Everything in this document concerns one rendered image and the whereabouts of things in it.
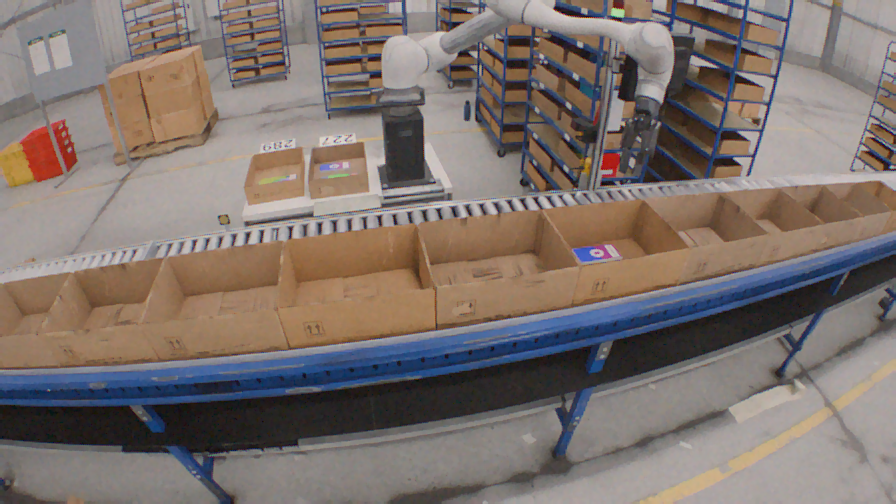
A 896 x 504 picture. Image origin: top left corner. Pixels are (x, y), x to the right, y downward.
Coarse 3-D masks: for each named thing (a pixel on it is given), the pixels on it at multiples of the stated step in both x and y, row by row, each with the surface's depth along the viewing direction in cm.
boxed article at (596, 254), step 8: (584, 248) 145; (592, 248) 145; (600, 248) 145; (608, 248) 145; (576, 256) 142; (584, 256) 142; (592, 256) 142; (600, 256) 142; (608, 256) 142; (616, 256) 142; (584, 264) 140
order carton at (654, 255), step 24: (552, 216) 139; (576, 216) 142; (600, 216) 144; (624, 216) 146; (648, 216) 142; (576, 240) 148; (600, 240) 150; (624, 240) 151; (648, 240) 143; (672, 240) 130; (600, 264) 116; (624, 264) 118; (648, 264) 120; (672, 264) 123; (576, 288) 120; (600, 288) 122; (624, 288) 124; (648, 288) 127
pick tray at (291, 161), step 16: (256, 160) 222; (272, 160) 225; (288, 160) 228; (304, 160) 227; (256, 176) 219; (272, 176) 218; (304, 176) 216; (256, 192) 194; (272, 192) 197; (288, 192) 199
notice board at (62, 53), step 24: (24, 24) 286; (48, 24) 293; (72, 24) 299; (24, 48) 302; (48, 48) 309; (72, 48) 315; (96, 48) 320; (48, 72) 325; (72, 72) 331; (96, 72) 335; (48, 96) 342; (48, 120) 364
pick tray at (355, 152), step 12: (348, 144) 227; (360, 144) 229; (312, 156) 221; (324, 156) 228; (336, 156) 230; (348, 156) 231; (360, 156) 233; (312, 168) 217; (360, 168) 223; (312, 180) 195; (324, 180) 196; (336, 180) 197; (348, 180) 199; (360, 180) 200; (312, 192) 198; (324, 192) 200; (336, 192) 201; (348, 192) 202; (360, 192) 204
